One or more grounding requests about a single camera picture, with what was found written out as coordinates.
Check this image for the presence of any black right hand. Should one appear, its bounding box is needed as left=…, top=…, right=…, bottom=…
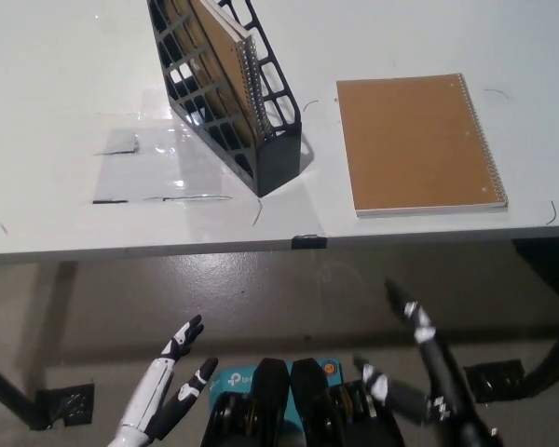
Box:
left=353, top=278, right=502, bottom=447

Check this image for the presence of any white and black left hand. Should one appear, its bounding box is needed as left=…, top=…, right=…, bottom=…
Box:
left=109, top=315, right=220, bottom=447

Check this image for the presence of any brown spiral notebook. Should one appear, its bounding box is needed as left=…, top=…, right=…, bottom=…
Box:
left=335, top=73, right=510, bottom=220
left=160, top=0, right=269, bottom=145

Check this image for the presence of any black lattice book holder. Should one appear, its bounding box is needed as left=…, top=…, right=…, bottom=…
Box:
left=146, top=0, right=316, bottom=197

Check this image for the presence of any teal tp-link box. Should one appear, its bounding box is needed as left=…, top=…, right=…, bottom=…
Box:
left=207, top=356, right=344, bottom=420

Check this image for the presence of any grey table leg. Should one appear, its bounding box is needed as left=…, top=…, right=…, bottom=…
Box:
left=27, top=261, right=78, bottom=392

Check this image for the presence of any black table foot bar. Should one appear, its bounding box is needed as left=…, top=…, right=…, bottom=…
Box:
left=0, top=356, right=43, bottom=423
left=524, top=320, right=559, bottom=400

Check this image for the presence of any black clip on table edge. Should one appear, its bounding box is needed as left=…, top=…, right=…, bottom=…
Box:
left=292, top=235, right=328, bottom=250

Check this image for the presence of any clear plastic sheet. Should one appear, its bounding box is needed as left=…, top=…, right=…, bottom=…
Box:
left=91, top=83, right=237, bottom=206

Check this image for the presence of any dark table frame beam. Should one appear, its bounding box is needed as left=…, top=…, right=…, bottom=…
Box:
left=511, top=239, right=559, bottom=299

